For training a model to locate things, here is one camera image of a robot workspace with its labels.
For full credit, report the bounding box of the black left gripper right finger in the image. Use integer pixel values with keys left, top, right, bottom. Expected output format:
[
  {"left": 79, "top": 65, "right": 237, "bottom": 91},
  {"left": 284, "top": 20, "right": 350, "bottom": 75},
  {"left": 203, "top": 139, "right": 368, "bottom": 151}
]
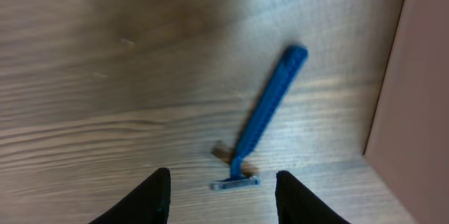
[{"left": 275, "top": 171, "right": 349, "bottom": 224}]

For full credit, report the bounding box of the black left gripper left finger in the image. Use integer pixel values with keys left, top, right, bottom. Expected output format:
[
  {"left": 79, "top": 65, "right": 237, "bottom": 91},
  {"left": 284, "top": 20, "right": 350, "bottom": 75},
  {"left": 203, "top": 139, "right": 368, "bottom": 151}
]
[{"left": 90, "top": 168, "right": 171, "bottom": 224}]

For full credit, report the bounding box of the blue disposable razor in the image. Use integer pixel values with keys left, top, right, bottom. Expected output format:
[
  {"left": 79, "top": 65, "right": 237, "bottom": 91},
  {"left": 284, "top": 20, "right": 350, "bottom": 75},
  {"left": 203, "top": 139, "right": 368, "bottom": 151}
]
[{"left": 210, "top": 44, "right": 309, "bottom": 191}]

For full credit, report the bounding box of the open cardboard box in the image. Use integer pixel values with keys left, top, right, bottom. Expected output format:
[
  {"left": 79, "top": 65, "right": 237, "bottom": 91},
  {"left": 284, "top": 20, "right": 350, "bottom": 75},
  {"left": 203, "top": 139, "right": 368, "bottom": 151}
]
[{"left": 364, "top": 0, "right": 448, "bottom": 224}]

